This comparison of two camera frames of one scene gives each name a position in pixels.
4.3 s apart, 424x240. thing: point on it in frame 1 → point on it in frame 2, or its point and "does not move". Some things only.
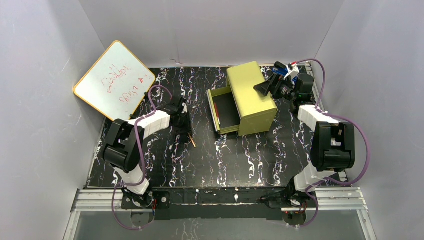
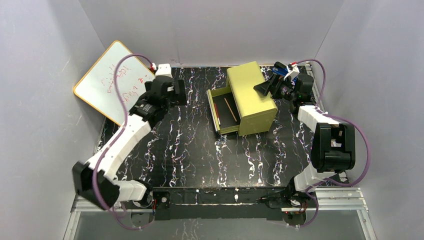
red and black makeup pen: (217, 113) does not move
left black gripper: (182, 124) → (177, 91)
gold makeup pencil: (192, 140) → (230, 109)
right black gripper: (273, 87) does not move
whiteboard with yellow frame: (116, 83) does not move
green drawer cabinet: (240, 108) does not move
